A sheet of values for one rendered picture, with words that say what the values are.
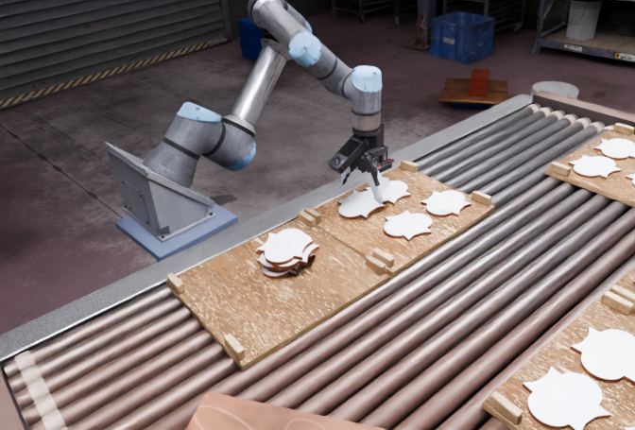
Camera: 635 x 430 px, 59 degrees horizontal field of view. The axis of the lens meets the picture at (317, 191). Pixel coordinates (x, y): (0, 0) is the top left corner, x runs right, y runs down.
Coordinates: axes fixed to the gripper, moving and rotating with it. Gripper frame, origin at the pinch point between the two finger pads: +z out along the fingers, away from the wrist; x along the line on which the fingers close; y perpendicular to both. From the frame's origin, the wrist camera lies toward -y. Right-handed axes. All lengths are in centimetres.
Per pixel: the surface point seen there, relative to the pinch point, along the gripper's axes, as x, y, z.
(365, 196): 1.0, 3.2, 1.8
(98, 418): -16, -82, 9
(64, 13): 468, 67, 26
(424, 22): 289, 371, 57
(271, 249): -4.7, -33.4, -0.3
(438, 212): -18.0, 12.5, 2.4
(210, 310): -7, -52, 6
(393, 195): -3.2, 10.4, 2.5
